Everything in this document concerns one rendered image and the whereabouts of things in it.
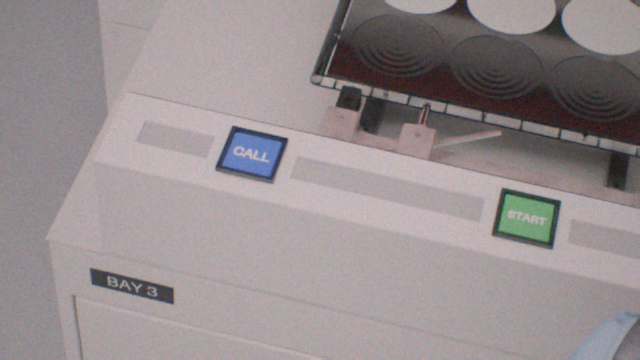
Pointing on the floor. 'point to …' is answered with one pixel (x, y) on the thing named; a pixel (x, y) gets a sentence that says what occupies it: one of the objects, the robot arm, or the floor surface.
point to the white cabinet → (216, 320)
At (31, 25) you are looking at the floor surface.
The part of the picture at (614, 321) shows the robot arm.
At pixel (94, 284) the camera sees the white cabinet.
